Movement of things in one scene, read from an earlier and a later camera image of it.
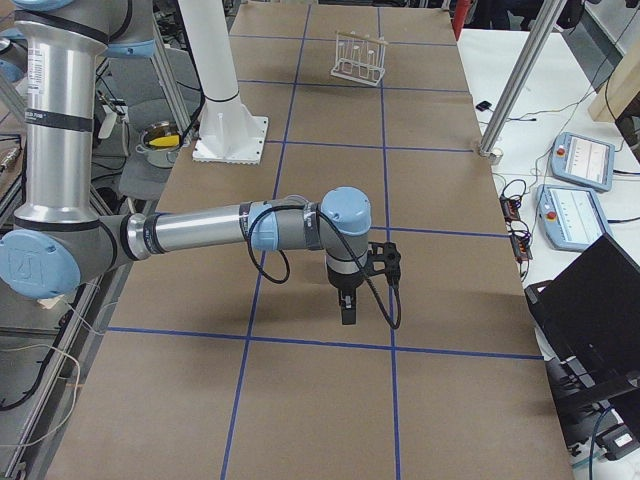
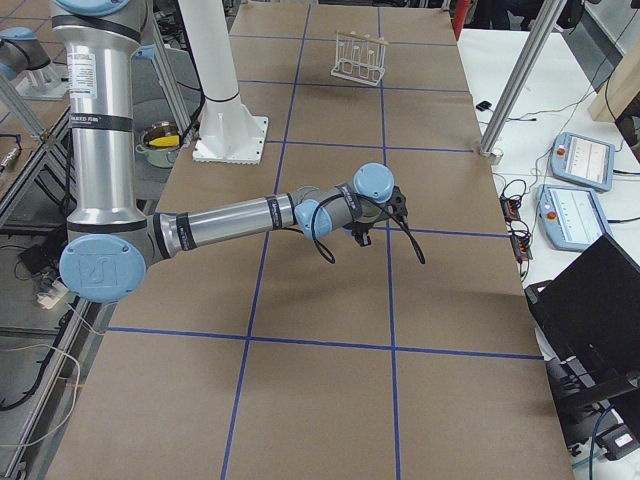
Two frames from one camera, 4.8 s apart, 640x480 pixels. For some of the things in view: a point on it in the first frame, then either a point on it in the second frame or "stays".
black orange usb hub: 509,208 stays
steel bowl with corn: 157,141 stays
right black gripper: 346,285 to 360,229
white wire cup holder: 360,58 stays
